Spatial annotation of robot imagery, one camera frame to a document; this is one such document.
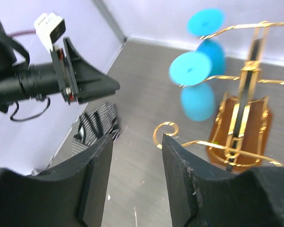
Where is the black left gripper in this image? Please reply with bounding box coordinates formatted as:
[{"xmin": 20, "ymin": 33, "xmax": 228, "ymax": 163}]
[{"xmin": 0, "ymin": 37, "xmax": 120, "ymax": 106}]

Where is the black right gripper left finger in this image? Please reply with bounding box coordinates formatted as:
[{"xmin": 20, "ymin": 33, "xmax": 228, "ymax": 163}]
[{"xmin": 0, "ymin": 135, "xmax": 113, "ymax": 227}]

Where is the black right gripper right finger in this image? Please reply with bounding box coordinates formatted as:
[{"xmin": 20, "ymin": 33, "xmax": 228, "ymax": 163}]
[{"xmin": 162, "ymin": 135, "xmax": 284, "ymax": 227}]

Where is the black white striped bag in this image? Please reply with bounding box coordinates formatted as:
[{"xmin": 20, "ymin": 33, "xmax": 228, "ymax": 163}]
[{"xmin": 71, "ymin": 101, "xmax": 122, "ymax": 156}]

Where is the light blue front wine glass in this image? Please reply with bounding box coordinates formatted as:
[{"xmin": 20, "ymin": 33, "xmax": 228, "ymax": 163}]
[{"xmin": 169, "ymin": 51, "xmax": 215, "ymax": 122}]

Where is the light blue wine glass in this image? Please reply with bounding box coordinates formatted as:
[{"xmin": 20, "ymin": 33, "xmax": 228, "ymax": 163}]
[
  {"xmin": 169, "ymin": 51, "xmax": 215, "ymax": 122},
  {"xmin": 187, "ymin": 8, "xmax": 226, "ymax": 76}
]

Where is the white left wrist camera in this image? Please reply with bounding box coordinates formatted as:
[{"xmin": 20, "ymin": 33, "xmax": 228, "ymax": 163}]
[{"xmin": 34, "ymin": 12, "xmax": 66, "ymax": 52}]

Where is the gold wire wine glass rack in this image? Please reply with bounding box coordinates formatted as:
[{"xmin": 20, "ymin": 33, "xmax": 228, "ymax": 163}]
[{"xmin": 152, "ymin": 20, "xmax": 284, "ymax": 173}]

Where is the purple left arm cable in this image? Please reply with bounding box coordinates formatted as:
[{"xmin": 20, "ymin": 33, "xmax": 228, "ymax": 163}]
[{"xmin": 7, "ymin": 28, "xmax": 37, "ymax": 38}]

